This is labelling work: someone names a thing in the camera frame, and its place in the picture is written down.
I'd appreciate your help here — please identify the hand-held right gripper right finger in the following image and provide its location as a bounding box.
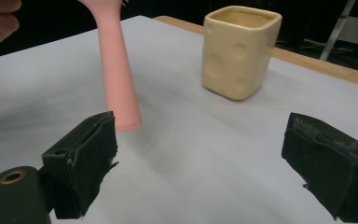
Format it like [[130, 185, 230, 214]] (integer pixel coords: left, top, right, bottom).
[[281, 112, 358, 224]]

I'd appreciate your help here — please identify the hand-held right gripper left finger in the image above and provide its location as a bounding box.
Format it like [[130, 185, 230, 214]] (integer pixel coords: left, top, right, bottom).
[[41, 110, 119, 220]]

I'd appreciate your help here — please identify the cream ceramic cup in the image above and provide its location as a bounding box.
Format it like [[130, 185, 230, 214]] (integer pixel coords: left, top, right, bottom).
[[201, 5, 283, 102]]

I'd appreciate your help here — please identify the white table mat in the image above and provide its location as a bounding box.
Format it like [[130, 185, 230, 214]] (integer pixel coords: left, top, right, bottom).
[[0, 15, 358, 224]]

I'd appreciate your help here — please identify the white metal stand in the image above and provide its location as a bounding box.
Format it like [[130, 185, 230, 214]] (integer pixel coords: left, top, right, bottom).
[[319, 0, 358, 63]]

